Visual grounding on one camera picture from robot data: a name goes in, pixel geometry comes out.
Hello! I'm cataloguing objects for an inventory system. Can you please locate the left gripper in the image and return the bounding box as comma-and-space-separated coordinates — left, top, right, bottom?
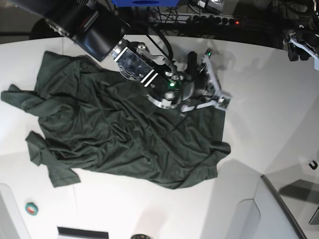
284, 25, 319, 70

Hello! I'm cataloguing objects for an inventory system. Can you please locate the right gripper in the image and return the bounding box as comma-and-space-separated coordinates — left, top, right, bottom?
179, 49, 232, 112

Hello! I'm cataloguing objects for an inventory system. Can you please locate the dark green t-shirt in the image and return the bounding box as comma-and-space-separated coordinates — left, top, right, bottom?
0, 51, 231, 189

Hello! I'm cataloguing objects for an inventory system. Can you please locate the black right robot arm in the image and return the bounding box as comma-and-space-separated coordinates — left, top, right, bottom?
13, 0, 231, 112

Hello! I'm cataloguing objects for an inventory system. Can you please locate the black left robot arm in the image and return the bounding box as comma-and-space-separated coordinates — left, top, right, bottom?
281, 0, 319, 70

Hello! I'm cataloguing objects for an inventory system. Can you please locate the white power strip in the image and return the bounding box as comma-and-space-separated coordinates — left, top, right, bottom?
149, 12, 241, 26

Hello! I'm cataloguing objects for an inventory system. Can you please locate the black u-shaped hook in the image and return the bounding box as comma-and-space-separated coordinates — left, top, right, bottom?
309, 160, 319, 170

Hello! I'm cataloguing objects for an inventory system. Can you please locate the black round knob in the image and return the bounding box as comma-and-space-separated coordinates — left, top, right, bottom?
131, 234, 151, 239

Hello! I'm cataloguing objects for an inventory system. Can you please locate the green red emergency button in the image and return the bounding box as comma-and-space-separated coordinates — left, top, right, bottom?
25, 202, 39, 216

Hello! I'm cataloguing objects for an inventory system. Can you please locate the grey monitor frame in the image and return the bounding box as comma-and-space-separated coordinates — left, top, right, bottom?
261, 175, 307, 239

